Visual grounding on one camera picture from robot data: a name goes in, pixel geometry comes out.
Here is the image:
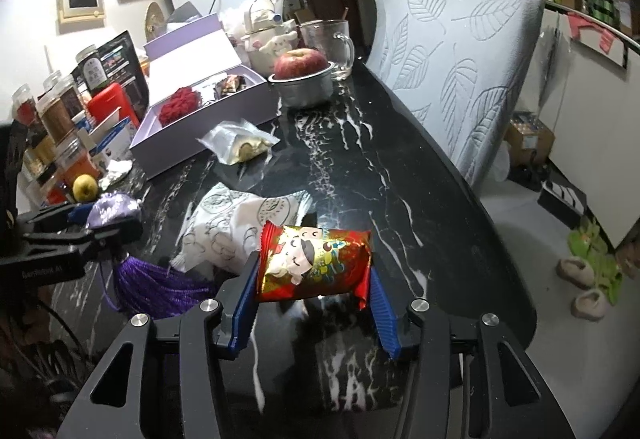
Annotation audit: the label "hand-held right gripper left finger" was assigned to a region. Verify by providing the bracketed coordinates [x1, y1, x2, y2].
[70, 253, 262, 439]

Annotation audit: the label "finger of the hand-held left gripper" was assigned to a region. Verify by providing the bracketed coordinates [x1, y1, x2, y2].
[22, 219, 144, 265]
[17, 203, 98, 232]

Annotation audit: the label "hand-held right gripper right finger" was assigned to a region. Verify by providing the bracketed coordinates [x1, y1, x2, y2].
[369, 266, 573, 439]

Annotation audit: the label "purple tasselled sachet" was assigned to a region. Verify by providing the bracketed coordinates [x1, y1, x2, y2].
[85, 193, 218, 315]

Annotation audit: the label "red cartoon snack packet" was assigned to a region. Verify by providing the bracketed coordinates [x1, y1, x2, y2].
[255, 220, 373, 311]

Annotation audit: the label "green red snack packet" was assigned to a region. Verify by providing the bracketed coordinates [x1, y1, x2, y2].
[214, 75, 247, 98]

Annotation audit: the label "lavender gift box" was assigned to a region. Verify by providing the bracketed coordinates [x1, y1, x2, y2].
[129, 14, 271, 180]

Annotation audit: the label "yellow-green fruit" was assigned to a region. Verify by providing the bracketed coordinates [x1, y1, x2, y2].
[72, 174, 99, 201]

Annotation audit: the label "orange-filled glass jar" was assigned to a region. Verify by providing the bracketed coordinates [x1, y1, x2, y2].
[55, 139, 101, 190]

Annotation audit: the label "white printed snack packet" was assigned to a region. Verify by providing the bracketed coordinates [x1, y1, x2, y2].
[170, 182, 313, 272]

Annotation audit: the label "blue white carton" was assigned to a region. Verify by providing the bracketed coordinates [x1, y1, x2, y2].
[89, 115, 141, 170]

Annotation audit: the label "brown-filled glass jar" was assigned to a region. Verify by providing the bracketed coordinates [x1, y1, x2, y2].
[40, 74, 86, 142]

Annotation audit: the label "red plastic container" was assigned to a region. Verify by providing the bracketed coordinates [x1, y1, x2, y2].
[87, 83, 141, 130]

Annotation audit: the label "red-filled glass jar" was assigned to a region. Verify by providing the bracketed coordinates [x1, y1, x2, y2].
[14, 85, 42, 127]

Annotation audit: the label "red knitted item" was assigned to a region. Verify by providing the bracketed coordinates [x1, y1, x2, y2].
[158, 86, 203, 126]

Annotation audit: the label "green-label glass jar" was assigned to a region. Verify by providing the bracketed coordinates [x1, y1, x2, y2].
[75, 45, 110, 92]

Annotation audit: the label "clear bread packet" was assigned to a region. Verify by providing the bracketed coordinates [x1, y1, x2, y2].
[196, 119, 281, 166]

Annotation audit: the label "black printed box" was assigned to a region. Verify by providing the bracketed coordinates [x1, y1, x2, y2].
[70, 30, 151, 120]

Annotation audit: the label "beige fluffy slipper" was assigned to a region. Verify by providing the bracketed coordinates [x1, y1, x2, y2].
[557, 256, 596, 290]
[571, 288, 608, 320]

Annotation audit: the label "woven straw hat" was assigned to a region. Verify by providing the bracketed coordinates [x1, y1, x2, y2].
[145, 2, 168, 40]

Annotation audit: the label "black white striped box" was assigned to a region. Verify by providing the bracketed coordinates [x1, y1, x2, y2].
[537, 179, 588, 230]

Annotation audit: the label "metal bowl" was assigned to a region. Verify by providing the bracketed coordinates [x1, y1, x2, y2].
[268, 61, 335, 108]

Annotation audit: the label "green fluffy slippers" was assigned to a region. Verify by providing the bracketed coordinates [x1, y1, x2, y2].
[567, 216, 623, 305]

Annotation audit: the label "grey paper bag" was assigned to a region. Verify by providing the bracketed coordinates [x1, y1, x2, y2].
[167, 1, 211, 27]

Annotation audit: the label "cardboard box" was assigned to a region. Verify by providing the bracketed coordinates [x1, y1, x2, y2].
[505, 111, 556, 167]

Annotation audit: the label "cream cartoon water bottle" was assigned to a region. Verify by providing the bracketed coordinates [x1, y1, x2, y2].
[241, 0, 298, 74]

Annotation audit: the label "red apple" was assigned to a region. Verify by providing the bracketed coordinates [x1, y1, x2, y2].
[273, 48, 328, 80]

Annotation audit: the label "leaf-patterned covered chair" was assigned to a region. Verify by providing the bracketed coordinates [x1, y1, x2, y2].
[366, 0, 546, 187]

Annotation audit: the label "clear glass mug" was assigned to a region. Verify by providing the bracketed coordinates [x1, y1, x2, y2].
[299, 19, 356, 80]

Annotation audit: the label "pink paper sign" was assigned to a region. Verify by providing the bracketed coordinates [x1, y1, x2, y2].
[567, 14, 628, 67]

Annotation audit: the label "white wall panel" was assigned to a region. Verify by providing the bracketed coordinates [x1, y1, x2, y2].
[56, 0, 107, 24]

